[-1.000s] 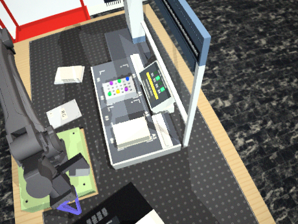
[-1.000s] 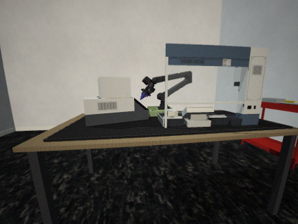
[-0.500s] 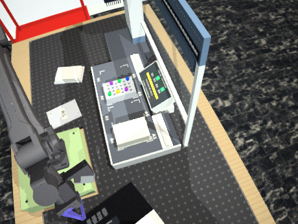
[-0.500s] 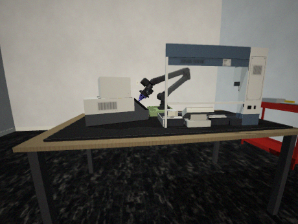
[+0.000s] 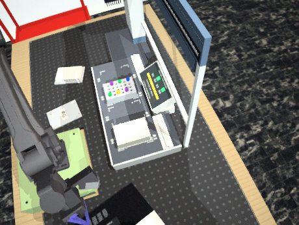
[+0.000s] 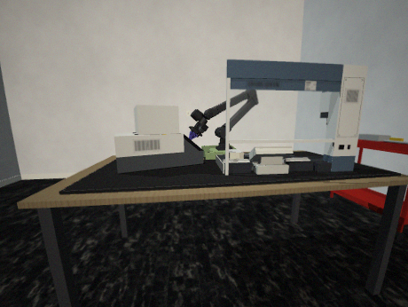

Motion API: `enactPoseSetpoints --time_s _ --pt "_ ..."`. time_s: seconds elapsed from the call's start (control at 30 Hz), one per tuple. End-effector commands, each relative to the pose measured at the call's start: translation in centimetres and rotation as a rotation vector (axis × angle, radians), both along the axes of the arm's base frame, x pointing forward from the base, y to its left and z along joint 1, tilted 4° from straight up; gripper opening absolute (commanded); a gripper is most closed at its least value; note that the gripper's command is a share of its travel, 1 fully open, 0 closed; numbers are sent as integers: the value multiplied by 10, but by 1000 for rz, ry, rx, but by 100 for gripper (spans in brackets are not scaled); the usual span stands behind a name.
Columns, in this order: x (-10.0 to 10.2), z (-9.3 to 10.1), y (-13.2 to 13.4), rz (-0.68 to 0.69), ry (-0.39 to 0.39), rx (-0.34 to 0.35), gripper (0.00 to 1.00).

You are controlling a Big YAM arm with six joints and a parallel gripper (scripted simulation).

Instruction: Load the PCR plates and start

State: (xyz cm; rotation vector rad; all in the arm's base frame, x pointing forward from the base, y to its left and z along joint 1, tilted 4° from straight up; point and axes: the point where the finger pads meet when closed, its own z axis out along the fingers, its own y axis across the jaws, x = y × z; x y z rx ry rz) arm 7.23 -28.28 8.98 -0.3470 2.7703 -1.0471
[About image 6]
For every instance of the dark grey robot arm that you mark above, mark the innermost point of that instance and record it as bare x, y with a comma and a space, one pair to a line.
201, 126

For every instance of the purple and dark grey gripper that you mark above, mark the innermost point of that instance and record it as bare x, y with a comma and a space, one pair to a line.
194, 133

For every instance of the white rectangular block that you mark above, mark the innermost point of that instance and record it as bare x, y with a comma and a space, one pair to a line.
235, 154

